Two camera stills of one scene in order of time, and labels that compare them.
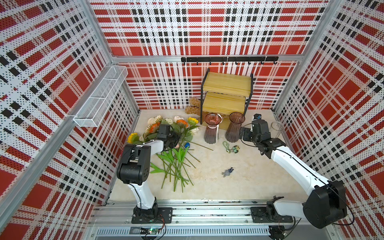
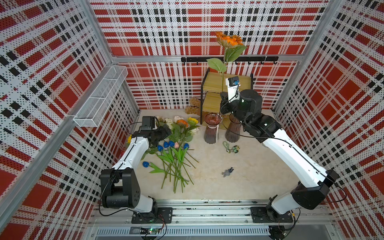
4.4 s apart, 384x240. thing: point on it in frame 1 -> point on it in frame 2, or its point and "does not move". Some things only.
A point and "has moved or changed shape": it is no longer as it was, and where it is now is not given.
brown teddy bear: x=194 y=106 does not move
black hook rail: x=235 y=59 does not move
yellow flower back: x=192 y=121 does not move
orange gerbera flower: x=153 y=128 has moved or changed shape
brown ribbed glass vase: x=232 y=133 does not move
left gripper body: x=173 y=138 -> x=160 y=134
